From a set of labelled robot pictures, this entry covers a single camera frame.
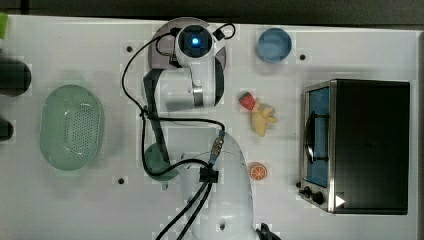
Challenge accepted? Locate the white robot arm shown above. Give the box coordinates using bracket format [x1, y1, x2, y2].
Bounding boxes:
[141, 24, 258, 240]

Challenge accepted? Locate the grey round plate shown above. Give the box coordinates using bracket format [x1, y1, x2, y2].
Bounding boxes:
[148, 17, 208, 69]

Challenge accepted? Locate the red strawberry toy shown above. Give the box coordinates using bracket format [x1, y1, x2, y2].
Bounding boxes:
[239, 92, 255, 111]

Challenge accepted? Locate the orange slice toy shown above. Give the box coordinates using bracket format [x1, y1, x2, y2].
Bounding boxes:
[249, 162, 268, 181]

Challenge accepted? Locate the green measuring cup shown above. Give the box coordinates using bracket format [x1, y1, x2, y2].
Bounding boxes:
[144, 144, 178, 191]

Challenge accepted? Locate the blue plastic cup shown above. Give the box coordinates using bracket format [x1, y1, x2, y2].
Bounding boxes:
[256, 28, 292, 64]

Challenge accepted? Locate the green plastic colander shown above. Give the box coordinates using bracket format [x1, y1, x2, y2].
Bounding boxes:
[40, 85, 104, 171]

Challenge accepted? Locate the silver toaster oven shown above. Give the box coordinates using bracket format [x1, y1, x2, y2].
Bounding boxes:
[296, 79, 410, 215]

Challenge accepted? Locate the large black pot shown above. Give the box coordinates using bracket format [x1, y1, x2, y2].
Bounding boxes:
[0, 59, 32, 97]

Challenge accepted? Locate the small black pot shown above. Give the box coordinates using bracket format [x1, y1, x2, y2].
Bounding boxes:
[0, 119, 14, 141]

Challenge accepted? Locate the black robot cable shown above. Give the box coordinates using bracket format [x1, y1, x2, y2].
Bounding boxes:
[121, 22, 237, 240]

